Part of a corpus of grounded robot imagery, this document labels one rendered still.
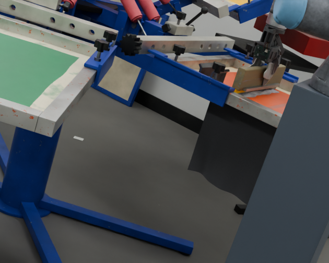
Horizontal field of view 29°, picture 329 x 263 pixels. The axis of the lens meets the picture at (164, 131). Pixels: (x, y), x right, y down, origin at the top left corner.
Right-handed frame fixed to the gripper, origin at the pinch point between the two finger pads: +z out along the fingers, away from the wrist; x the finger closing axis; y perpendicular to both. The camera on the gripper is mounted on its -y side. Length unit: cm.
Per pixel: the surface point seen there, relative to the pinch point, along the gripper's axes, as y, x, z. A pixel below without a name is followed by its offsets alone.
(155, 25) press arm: 3.7, -46.5, -4.0
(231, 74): -10.1, -15.6, 4.9
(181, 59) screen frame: 16.5, -23.9, 0.6
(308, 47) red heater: -86, -16, -3
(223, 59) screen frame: -13.6, -22.8, 1.4
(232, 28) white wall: -199, -112, 22
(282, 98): -9.4, 7.4, 5.0
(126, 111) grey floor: -167, -159, 103
